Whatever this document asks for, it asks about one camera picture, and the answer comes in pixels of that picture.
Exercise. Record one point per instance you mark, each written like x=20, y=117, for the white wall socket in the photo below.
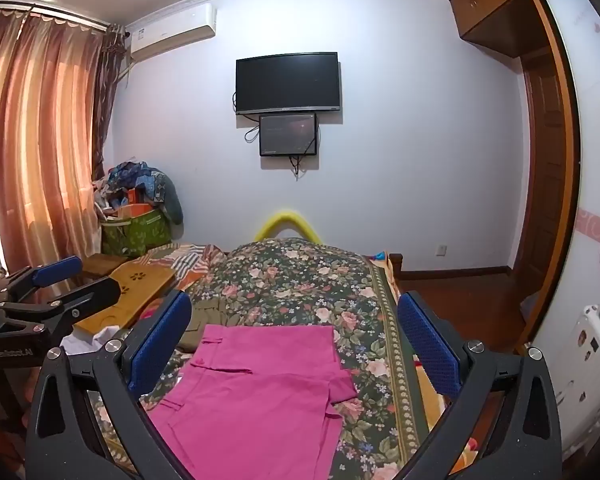
x=442, y=249

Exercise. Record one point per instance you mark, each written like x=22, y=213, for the light wooden lap tray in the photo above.
x=140, y=276

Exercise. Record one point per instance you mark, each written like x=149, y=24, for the white air conditioner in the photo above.
x=172, y=30

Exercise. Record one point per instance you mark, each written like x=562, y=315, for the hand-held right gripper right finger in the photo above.
x=425, y=345

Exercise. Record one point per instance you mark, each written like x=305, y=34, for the brown wooden stool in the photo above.
x=102, y=264

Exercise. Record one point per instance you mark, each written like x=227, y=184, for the white cloth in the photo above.
x=87, y=342

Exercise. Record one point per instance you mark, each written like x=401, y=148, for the wooden overhead cabinet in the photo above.
x=495, y=5

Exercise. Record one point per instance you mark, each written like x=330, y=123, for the striped cloth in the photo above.
x=190, y=260

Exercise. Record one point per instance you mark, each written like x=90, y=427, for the olive green pants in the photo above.
x=205, y=317

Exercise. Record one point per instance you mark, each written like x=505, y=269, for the green patterned bag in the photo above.
x=137, y=235

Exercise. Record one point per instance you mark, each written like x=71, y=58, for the white appliance with stickers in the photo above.
x=585, y=375

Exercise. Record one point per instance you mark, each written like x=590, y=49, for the orange sheer curtain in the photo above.
x=35, y=135

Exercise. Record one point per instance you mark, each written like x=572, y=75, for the brown wooden door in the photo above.
x=542, y=185

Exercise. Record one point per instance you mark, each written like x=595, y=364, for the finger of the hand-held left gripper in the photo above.
x=57, y=267
x=90, y=295

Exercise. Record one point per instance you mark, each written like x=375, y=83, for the bluish purple bag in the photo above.
x=531, y=306

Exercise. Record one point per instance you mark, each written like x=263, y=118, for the wooden bed footboard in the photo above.
x=396, y=270

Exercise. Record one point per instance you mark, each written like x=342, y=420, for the pink pants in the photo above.
x=260, y=410

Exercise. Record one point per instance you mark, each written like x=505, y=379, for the yellow foam tube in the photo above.
x=286, y=216

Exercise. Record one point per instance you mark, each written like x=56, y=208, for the white sliding door pink hearts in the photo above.
x=590, y=160

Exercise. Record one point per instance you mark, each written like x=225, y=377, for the brown patterned curtain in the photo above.
x=109, y=90

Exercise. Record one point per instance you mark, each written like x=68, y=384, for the yellow orange printed blanket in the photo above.
x=467, y=452

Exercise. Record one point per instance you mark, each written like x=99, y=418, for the small black monitor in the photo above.
x=287, y=135

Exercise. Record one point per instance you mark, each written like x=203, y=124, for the dark floral blanket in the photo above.
x=290, y=280

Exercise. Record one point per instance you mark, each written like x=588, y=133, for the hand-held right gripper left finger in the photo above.
x=160, y=342

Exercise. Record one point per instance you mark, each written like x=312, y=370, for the black wall television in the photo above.
x=287, y=82

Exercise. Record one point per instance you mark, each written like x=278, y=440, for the pile of clothes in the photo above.
x=145, y=182

